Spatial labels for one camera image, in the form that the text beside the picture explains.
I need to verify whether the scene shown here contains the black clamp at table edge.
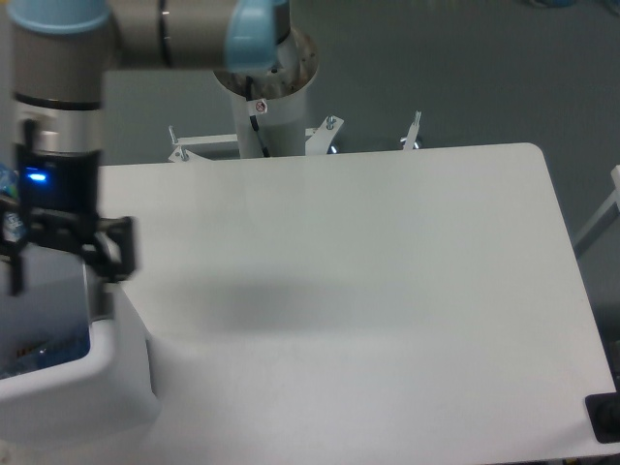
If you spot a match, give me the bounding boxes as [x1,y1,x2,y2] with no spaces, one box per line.
[585,392,619,444]

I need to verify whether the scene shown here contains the white metal frame right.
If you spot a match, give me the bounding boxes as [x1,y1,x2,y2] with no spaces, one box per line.
[573,165,619,259]

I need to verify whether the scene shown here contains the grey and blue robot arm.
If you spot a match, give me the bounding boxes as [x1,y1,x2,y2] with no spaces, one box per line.
[1,1,290,320]

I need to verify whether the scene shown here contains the blue labelled water bottle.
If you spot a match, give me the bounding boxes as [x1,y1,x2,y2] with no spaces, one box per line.
[1,164,25,242]

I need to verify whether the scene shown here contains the white base bracket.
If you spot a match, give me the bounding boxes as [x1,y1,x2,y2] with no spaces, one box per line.
[401,110,422,150]
[168,125,239,163]

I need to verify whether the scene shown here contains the clear plastic bottle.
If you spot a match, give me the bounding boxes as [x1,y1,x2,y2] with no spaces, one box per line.
[1,274,90,379]

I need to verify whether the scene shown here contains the black cable on pedestal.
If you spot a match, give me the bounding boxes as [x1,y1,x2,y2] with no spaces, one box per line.
[243,75,272,159]

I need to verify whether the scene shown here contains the white base bracket right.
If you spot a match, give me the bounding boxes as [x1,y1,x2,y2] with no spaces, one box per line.
[401,110,422,150]

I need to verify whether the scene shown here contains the white plastic trash can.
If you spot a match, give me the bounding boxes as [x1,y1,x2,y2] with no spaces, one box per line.
[0,246,162,449]

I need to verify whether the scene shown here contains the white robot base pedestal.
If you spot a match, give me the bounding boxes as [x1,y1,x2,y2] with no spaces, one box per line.
[214,27,319,159]

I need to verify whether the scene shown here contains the white base bracket left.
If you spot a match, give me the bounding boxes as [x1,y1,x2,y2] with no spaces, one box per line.
[168,125,239,163]

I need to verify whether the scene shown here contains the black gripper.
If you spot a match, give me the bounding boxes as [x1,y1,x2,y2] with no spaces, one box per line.
[1,144,138,320]

